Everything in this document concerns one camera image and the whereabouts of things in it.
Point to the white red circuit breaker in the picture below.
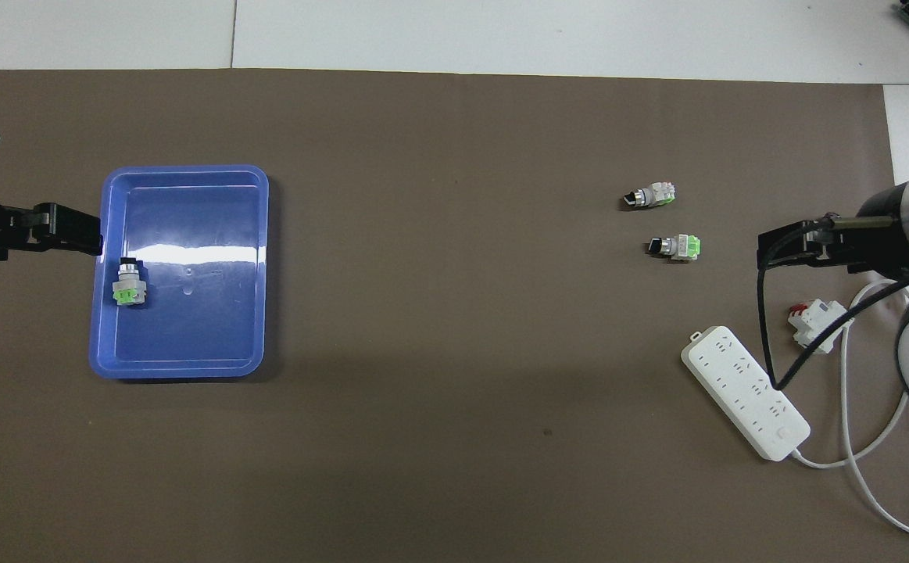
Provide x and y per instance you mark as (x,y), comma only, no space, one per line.
(817,328)

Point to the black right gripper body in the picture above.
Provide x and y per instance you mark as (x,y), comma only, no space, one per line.
(880,238)

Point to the blue plastic tray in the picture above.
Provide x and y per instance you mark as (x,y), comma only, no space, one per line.
(204,313)

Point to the selector switch orange green block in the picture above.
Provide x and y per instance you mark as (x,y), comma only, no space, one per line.
(130,285)

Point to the brown table mat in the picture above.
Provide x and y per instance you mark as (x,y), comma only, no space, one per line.
(454,438)

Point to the selector switch white block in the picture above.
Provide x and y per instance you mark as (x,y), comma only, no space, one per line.
(653,195)

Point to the white power strip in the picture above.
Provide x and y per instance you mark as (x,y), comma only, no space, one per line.
(743,387)

